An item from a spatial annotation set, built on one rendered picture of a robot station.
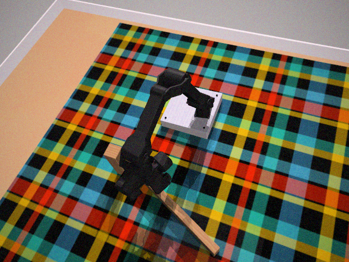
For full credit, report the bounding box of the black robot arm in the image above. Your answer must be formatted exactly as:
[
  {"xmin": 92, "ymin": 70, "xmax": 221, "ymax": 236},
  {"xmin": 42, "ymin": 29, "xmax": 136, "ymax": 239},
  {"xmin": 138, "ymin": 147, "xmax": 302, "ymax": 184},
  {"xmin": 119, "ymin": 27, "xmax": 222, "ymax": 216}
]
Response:
[{"xmin": 114, "ymin": 67, "xmax": 215, "ymax": 197}]

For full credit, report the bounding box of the wooden side rail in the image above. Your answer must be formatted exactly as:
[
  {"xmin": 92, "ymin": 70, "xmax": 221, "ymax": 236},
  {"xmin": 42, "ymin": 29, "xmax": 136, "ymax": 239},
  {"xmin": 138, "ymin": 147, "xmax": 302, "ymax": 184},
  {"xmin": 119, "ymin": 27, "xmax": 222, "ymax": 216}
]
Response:
[{"xmin": 145, "ymin": 184, "xmax": 220, "ymax": 256}]

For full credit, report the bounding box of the dark brown wooden post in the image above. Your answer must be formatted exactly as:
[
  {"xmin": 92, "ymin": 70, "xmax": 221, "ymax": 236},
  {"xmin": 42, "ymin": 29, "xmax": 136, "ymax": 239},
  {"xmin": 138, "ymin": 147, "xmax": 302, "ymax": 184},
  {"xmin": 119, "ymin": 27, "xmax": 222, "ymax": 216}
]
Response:
[{"xmin": 104, "ymin": 143, "xmax": 124, "ymax": 174}]

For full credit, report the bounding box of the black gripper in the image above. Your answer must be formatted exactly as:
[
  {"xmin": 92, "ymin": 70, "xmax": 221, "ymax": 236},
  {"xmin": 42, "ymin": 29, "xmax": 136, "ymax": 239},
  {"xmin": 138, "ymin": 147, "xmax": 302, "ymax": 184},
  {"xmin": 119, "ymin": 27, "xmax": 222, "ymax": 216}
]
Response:
[{"xmin": 128, "ymin": 151, "xmax": 173, "ymax": 201}]

